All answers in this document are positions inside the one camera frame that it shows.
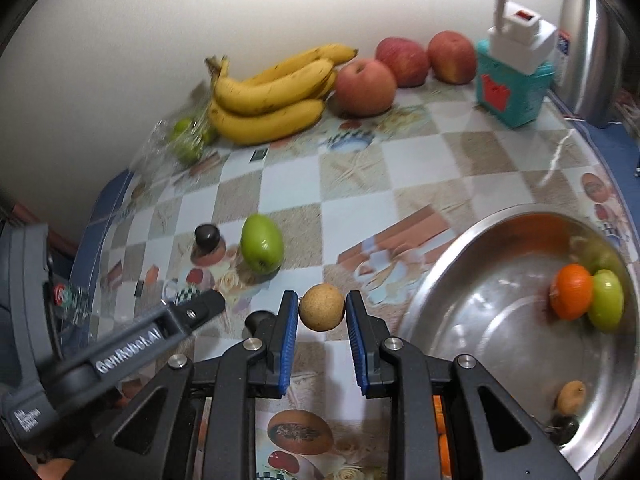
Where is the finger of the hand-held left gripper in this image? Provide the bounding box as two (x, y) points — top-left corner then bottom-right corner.
(162, 288), (226, 337)

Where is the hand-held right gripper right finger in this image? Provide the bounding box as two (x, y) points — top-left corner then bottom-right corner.
(346, 290), (581, 480)

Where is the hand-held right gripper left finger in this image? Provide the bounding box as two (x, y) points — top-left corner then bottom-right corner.
(75, 290), (299, 480)

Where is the brown longan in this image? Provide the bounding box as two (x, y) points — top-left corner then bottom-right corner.
(298, 283), (347, 332)

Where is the metal bowl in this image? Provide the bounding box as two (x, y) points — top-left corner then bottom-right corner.
(397, 204), (640, 474)

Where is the orange with stem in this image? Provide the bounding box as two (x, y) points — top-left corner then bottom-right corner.
(550, 263), (595, 321)

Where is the small green fruit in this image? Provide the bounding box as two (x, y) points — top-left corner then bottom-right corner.
(586, 269), (626, 332)

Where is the dark plum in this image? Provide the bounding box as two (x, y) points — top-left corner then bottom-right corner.
(244, 310), (275, 341)
(194, 225), (221, 253)

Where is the large green apple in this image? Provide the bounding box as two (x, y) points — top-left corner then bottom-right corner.
(241, 213), (285, 275)

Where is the clear plastic container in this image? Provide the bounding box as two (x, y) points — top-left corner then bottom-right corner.
(139, 102), (222, 172)

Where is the printed tablecloth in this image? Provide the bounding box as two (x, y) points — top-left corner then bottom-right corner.
(70, 80), (640, 480)

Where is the red apple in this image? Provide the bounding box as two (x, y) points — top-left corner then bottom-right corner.
(334, 58), (398, 117)
(375, 36), (431, 88)
(426, 30), (477, 85)

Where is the teal power strip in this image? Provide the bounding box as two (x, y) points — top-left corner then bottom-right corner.
(475, 40), (556, 129)

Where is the white plug adapter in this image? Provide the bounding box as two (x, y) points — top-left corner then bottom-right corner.
(487, 2), (559, 74)

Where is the metal kettle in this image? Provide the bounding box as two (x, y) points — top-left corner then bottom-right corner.
(557, 0), (629, 126)

